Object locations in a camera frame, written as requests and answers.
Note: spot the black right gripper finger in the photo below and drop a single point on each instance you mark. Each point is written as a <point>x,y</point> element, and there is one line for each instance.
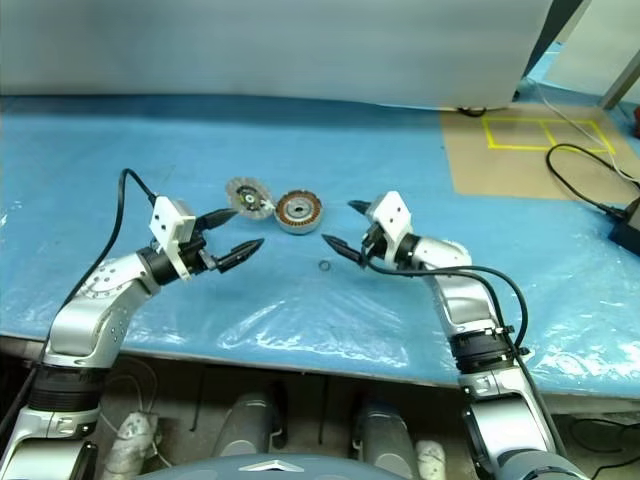
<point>346,250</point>
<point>362,206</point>

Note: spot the yellow tape outline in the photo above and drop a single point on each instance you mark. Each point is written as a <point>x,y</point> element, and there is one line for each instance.
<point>520,148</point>

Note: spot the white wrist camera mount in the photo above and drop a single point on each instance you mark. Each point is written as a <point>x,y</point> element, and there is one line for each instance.
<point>392,215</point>
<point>170,220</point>

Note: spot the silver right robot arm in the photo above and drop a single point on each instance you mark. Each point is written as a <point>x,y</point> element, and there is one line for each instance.
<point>460,300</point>

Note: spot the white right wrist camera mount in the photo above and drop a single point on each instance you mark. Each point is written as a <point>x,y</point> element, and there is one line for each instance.
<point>392,215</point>

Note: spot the silver motor rotor disc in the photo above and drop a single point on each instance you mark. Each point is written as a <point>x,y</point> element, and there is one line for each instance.
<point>239,192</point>

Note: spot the grey robot leg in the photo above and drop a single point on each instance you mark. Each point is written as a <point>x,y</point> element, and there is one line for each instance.
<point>250,425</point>
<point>385,435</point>

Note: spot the grey right robot leg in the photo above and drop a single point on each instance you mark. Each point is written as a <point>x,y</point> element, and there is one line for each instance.
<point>385,435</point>

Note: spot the white left robot foot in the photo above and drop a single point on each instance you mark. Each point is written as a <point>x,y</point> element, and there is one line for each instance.
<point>132,442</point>

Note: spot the brown cardboard sheet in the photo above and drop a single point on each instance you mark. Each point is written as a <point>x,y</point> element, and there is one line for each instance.
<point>500,170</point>

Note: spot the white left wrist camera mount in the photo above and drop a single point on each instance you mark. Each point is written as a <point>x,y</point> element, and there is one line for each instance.
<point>170,220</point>

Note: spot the grey left robot leg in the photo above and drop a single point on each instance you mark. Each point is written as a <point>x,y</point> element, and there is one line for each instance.
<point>250,425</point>

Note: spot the motor housing with copper coils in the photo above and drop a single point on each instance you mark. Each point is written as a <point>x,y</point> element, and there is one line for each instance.
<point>287,211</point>

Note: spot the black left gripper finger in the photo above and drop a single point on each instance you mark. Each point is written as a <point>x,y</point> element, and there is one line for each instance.
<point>216,220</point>
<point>240,254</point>

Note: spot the white right robot foot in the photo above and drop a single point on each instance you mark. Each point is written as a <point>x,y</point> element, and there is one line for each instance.
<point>431,457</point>

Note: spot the large white board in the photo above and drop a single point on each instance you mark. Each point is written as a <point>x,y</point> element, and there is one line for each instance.
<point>250,45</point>

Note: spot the white panel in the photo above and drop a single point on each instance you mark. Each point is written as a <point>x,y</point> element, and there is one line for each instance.
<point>590,50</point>

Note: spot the grey metal post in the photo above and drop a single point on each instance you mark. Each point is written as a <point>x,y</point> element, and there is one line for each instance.
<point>620,75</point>

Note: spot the grey robot torso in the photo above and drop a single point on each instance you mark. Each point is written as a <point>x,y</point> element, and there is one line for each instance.
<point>260,465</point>

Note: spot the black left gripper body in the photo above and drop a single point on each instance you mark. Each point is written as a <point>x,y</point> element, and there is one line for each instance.
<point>200,257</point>

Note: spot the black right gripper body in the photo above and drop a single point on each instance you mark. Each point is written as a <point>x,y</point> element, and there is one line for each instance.
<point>375,245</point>

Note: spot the white robot foot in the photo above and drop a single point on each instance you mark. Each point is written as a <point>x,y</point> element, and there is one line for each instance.
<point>431,457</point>
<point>132,442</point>

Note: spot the black power adapter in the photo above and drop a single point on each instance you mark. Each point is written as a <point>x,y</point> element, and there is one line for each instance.
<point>630,230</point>

